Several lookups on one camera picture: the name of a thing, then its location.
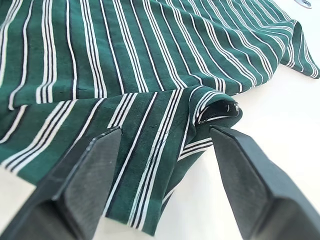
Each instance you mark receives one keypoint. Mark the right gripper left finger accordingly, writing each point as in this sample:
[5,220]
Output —
[75,190]

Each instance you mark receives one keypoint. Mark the green striped T-shirt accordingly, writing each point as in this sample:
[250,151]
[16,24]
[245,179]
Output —
[140,62]

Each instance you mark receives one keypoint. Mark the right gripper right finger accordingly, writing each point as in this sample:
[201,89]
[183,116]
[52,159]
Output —
[257,190]

